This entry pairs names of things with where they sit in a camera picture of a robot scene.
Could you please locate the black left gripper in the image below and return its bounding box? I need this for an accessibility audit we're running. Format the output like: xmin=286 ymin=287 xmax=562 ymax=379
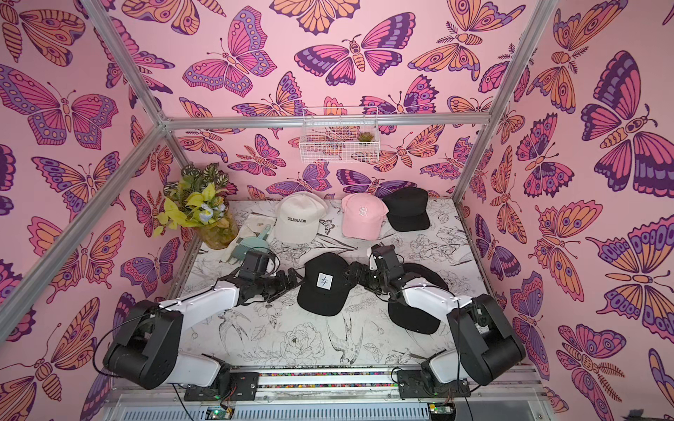
xmin=255 ymin=267 xmax=306 ymax=302

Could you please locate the black cap with white patch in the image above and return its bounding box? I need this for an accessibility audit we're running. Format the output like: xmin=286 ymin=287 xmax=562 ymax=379
xmin=297 ymin=253 xmax=356 ymax=317

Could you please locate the pink cap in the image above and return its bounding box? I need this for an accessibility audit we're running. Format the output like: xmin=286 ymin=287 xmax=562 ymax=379
xmin=342 ymin=193 xmax=389 ymax=241

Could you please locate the white Colorado cap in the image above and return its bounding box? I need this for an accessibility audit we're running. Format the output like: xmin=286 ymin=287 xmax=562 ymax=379
xmin=274 ymin=192 xmax=328 ymax=244

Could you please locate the plain black cap front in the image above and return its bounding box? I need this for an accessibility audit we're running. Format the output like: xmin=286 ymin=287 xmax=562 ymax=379
xmin=388 ymin=263 xmax=449 ymax=335

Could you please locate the plain black cap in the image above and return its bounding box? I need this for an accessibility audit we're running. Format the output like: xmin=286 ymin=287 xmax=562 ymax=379
xmin=388 ymin=263 xmax=449 ymax=335
xmin=383 ymin=187 xmax=430 ymax=233

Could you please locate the plain black cap back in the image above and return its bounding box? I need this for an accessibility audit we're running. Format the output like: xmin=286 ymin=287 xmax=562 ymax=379
xmin=383 ymin=187 xmax=430 ymax=233

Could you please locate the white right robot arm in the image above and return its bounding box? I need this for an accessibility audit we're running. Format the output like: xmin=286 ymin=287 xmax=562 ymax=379
xmin=345 ymin=245 xmax=526 ymax=395

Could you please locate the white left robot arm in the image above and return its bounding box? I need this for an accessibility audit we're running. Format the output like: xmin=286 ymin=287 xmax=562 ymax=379
xmin=103 ymin=247 xmax=303 ymax=396

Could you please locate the teal bristle brush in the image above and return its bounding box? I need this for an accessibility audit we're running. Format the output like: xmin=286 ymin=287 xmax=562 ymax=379
xmin=227 ymin=226 xmax=271 ymax=264

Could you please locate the cream cloth under brush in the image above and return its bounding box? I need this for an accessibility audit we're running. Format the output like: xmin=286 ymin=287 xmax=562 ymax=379
xmin=219 ymin=214 xmax=276 ymax=264

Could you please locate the potted green plant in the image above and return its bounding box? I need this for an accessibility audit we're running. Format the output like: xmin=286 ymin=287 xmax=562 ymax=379
xmin=153 ymin=162 xmax=239 ymax=250

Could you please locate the small succulent in basket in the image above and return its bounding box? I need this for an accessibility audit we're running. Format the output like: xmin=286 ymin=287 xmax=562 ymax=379
xmin=357 ymin=132 xmax=376 ymax=143

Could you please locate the aluminium horizontal back bar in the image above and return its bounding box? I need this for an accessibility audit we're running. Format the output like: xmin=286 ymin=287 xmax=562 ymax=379
xmin=164 ymin=112 xmax=491 ymax=131

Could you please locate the aluminium left side bar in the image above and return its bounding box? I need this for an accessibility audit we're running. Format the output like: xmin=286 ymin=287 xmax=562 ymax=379
xmin=1 ymin=126 xmax=165 ymax=340

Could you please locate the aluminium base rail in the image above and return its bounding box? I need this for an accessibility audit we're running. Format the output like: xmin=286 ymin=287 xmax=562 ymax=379
xmin=100 ymin=365 xmax=556 ymax=420

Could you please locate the white wire basket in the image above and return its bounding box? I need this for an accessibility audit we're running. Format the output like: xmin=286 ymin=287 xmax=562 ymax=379
xmin=298 ymin=105 xmax=381 ymax=165

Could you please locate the aluminium corner post left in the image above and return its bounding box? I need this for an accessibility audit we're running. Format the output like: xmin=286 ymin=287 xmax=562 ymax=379
xmin=82 ymin=0 xmax=190 ymax=167

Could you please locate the aluminium corner post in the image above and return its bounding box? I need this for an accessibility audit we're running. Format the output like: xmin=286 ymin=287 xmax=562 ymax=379
xmin=82 ymin=0 xmax=190 ymax=167
xmin=452 ymin=0 xmax=558 ymax=205

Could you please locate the aluminium corner post right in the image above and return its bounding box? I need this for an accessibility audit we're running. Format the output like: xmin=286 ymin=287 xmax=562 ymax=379
xmin=452 ymin=0 xmax=558 ymax=205

